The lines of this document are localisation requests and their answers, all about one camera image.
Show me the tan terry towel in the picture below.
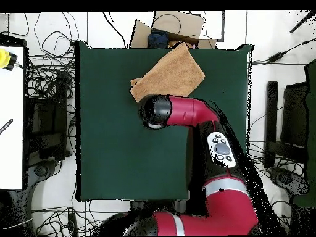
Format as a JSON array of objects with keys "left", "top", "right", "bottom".
[{"left": 129, "top": 41, "right": 206, "bottom": 104}]

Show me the dark green table cloth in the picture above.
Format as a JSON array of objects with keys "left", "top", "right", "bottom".
[{"left": 75, "top": 40, "right": 255, "bottom": 202}]

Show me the orange garment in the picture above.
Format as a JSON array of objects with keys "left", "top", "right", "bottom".
[{"left": 168, "top": 39, "right": 198, "bottom": 49}]

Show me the dark blue garment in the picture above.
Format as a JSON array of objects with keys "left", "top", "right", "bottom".
[{"left": 147, "top": 30, "right": 170, "bottom": 49}]

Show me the brown cardboard box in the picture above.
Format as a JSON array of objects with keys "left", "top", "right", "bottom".
[{"left": 129, "top": 10, "right": 218, "bottom": 49}]

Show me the black upright bar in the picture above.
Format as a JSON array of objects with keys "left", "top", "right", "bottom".
[{"left": 263, "top": 81, "right": 279, "bottom": 168}]

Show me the dark grey stand base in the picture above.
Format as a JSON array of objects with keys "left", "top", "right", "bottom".
[
  {"left": 268, "top": 167, "right": 309, "bottom": 197},
  {"left": 27, "top": 160, "right": 58, "bottom": 188}
]

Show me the black power strip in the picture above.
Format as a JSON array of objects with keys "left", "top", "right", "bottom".
[{"left": 67, "top": 212, "right": 78, "bottom": 236}]

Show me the black monitor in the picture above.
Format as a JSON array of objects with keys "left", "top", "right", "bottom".
[{"left": 281, "top": 82, "right": 309, "bottom": 149}]

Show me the black power adapter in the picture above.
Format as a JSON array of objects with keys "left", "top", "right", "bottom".
[{"left": 266, "top": 51, "right": 288, "bottom": 63}]

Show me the white board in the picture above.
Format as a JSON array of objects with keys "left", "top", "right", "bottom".
[{"left": 0, "top": 46, "right": 25, "bottom": 190}]

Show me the black marker pen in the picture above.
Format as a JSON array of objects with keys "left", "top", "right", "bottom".
[{"left": 0, "top": 118, "right": 14, "bottom": 135}]

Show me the yellow and black tool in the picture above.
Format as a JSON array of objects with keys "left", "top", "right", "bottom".
[{"left": 0, "top": 48, "right": 19, "bottom": 72}]

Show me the thin black rod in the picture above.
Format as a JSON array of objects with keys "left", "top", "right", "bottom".
[{"left": 289, "top": 10, "right": 316, "bottom": 34}]

